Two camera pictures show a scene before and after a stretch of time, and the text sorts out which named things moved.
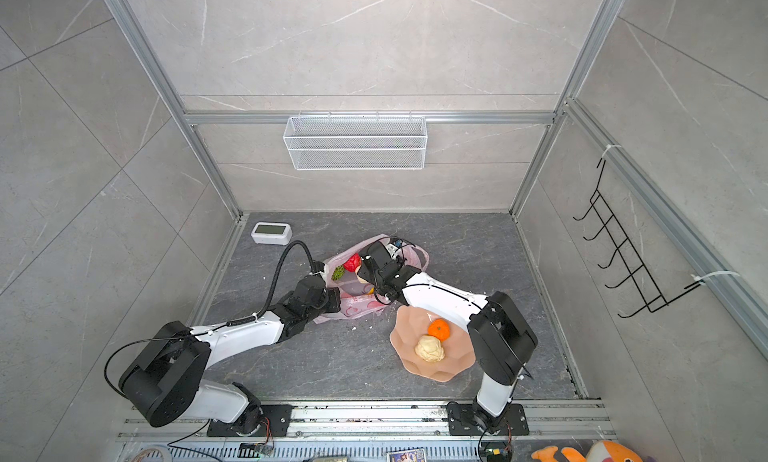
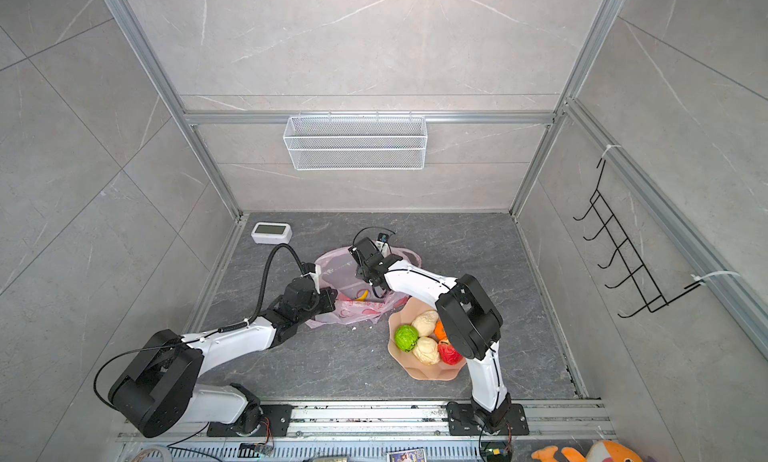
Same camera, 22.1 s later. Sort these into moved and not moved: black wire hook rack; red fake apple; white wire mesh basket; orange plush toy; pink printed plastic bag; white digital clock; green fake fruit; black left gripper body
Moved: green fake fruit; red fake apple; pink printed plastic bag
Not moved: black wire hook rack; white digital clock; white wire mesh basket; black left gripper body; orange plush toy
